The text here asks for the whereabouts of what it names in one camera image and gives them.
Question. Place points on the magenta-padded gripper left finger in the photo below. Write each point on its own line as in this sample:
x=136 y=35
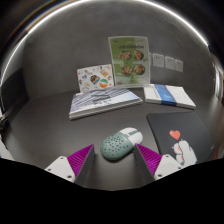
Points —
x=79 y=161

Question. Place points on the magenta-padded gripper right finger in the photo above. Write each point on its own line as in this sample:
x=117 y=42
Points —
x=151 y=160

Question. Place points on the green and white perforated mouse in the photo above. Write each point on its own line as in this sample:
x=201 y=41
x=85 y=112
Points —
x=116 y=146

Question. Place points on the black mouse pad with cat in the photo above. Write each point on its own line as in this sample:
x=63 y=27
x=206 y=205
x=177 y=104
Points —
x=181 y=123

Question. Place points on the grey striped cover book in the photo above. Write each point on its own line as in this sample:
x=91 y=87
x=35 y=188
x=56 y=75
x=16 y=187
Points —
x=100 y=101

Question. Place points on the white book with blue band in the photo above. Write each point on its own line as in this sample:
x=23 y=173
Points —
x=170 y=95

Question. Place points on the white card with colourful stickers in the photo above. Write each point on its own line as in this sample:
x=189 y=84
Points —
x=95 y=77

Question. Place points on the green menu sign stand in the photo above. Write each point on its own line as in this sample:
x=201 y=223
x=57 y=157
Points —
x=129 y=60

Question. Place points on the white wall sockets group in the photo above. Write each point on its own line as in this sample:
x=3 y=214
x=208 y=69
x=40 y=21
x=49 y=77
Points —
x=158 y=60

